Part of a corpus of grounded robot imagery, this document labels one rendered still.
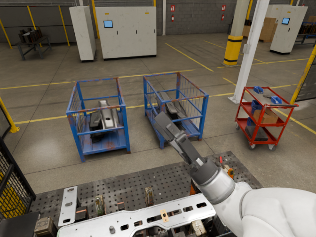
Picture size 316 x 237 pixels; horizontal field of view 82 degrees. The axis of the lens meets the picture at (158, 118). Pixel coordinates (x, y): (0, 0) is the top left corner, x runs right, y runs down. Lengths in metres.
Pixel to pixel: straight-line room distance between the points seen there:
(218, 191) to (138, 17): 8.26
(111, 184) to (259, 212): 1.64
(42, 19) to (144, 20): 6.14
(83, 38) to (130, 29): 1.93
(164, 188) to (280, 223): 1.51
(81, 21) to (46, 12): 4.46
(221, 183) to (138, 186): 1.42
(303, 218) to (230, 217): 0.18
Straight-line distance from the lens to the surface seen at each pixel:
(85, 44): 8.48
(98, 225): 1.39
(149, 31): 8.70
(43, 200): 2.06
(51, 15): 12.57
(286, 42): 10.99
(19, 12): 12.91
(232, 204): 0.53
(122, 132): 3.43
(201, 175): 0.51
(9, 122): 4.52
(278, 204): 0.42
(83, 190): 1.97
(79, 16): 8.37
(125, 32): 8.50
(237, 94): 5.10
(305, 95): 5.73
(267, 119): 3.31
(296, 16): 10.91
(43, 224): 1.46
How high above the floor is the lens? 2.20
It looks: 33 degrees down
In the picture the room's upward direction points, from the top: straight up
